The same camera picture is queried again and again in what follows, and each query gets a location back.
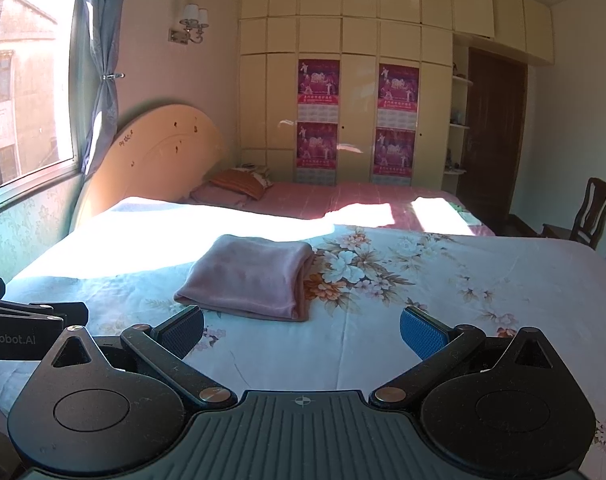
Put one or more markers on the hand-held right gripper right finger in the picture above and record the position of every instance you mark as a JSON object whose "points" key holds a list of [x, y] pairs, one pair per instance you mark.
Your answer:
{"points": [[423, 332]]}

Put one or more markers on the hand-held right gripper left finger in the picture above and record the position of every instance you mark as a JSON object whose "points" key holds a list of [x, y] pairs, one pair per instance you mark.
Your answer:
{"points": [[183, 332]]}

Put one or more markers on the pink sweater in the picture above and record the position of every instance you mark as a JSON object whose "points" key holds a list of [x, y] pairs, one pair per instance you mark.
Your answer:
{"points": [[248, 275]]}

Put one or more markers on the floral bedspread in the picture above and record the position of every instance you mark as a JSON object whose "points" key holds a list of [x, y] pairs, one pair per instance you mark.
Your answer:
{"points": [[433, 285]]}

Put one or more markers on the small pale cloth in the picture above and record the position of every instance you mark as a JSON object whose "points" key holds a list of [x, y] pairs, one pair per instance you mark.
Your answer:
{"points": [[468, 215]]}

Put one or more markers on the pink pillow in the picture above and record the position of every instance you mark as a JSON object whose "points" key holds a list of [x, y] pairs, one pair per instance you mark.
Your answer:
{"points": [[218, 196]]}

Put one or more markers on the pink bed sheet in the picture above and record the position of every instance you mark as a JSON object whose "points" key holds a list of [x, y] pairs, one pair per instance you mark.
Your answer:
{"points": [[358, 200]]}

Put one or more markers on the striped pillow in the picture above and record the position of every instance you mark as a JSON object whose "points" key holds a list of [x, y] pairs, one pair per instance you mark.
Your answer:
{"points": [[238, 184]]}

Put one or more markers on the wooden headboard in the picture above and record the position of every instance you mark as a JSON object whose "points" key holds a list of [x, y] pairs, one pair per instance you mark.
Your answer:
{"points": [[153, 160]]}

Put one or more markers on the grey patterned curtain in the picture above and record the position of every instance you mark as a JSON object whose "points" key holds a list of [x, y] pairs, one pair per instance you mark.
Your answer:
{"points": [[103, 125]]}

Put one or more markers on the dark wooden chair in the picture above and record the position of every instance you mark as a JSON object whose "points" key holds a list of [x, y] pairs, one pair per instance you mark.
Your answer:
{"points": [[590, 215]]}

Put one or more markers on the window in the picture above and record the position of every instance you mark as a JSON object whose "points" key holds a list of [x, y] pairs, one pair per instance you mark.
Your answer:
{"points": [[28, 85]]}

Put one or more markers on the dark wooden door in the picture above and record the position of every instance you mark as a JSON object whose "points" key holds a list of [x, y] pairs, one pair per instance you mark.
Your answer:
{"points": [[493, 130]]}

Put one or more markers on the open corner shelf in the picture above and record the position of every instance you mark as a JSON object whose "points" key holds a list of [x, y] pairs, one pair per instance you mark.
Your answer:
{"points": [[459, 110]]}

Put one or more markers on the metal curtain hook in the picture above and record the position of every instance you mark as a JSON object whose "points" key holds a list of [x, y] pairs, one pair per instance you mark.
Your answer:
{"points": [[113, 76]]}

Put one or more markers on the cream wardrobe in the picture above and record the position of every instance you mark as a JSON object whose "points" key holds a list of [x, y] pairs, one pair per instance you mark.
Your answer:
{"points": [[358, 35]]}

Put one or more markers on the purple wall calendar poster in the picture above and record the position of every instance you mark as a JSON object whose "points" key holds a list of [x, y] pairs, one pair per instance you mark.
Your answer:
{"points": [[317, 145], [399, 87], [319, 82], [394, 152]]}

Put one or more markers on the wall lamp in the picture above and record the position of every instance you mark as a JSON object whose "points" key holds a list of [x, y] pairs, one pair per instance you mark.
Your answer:
{"points": [[190, 22]]}

